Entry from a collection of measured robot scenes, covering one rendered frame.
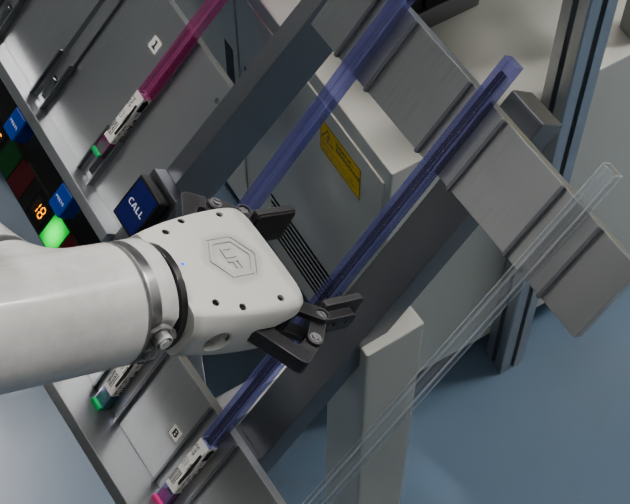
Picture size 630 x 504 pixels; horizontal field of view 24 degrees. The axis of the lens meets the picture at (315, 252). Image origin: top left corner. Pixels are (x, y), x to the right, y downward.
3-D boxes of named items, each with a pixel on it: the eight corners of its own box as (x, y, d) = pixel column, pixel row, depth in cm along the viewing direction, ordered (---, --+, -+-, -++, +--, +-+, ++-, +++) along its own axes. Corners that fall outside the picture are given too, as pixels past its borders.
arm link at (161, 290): (170, 314, 93) (206, 306, 95) (103, 216, 97) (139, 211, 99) (123, 396, 98) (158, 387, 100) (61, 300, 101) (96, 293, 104)
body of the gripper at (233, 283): (196, 318, 94) (320, 292, 102) (119, 207, 99) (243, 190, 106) (154, 391, 99) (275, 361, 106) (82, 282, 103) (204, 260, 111)
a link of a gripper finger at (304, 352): (277, 372, 99) (333, 354, 103) (214, 291, 102) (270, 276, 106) (270, 383, 100) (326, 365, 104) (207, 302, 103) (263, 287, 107)
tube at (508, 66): (171, 506, 128) (162, 508, 127) (163, 493, 128) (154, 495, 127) (524, 69, 105) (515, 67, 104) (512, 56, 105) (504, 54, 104)
